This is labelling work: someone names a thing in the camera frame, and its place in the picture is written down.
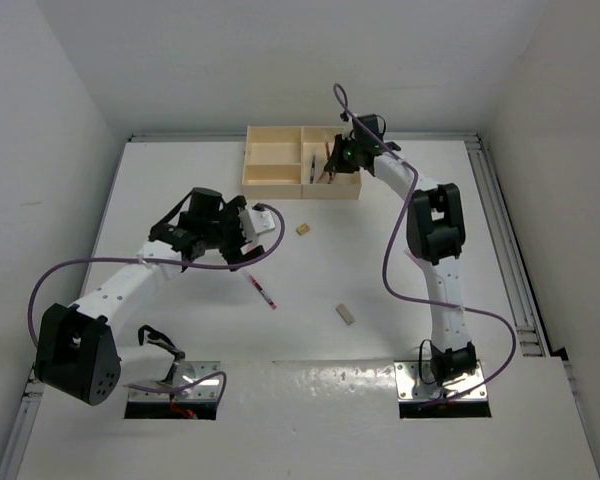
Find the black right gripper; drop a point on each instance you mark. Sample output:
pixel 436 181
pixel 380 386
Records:
pixel 337 163

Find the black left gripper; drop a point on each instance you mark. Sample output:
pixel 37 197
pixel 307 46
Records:
pixel 230 212

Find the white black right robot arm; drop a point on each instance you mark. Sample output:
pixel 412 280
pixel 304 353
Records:
pixel 435 235

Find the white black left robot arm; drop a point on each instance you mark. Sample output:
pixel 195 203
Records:
pixel 77 350

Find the cream wooden compartment tray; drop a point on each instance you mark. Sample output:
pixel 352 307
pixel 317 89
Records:
pixel 277 163

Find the small tan eraser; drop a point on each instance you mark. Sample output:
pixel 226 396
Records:
pixel 302 229

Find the grey speckled eraser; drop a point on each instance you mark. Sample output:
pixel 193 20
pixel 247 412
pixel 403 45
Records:
pixel 345 314

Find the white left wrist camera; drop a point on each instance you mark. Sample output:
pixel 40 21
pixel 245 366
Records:
pixel 255 223

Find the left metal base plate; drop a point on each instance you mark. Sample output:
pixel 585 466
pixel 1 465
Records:
pixel 192 381

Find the metal base plate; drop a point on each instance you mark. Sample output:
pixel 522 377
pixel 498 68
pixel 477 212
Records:
pixel 417 386
pixel 192 381

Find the aluminium frame rail right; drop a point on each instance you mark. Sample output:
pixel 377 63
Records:
pixel 526 317

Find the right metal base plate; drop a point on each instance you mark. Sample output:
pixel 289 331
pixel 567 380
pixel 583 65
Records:
pixel 417 386

